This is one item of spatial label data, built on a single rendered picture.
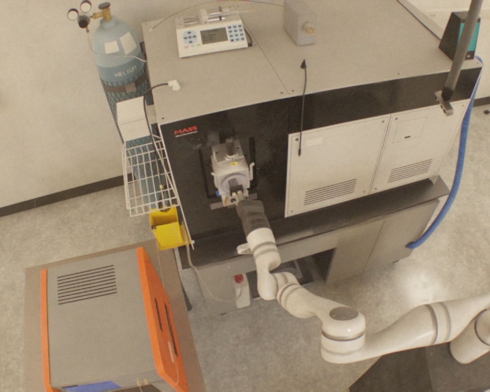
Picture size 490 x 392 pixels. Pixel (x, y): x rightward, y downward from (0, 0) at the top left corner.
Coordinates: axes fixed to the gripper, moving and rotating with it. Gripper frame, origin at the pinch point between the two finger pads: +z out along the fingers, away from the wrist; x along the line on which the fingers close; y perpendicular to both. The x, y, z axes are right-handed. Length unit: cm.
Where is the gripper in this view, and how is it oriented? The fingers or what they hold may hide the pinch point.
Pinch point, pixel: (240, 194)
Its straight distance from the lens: 128.7
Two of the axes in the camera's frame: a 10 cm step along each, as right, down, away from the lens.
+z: -2.5, -7.5, 6.1
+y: 3.8, -6.6, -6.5
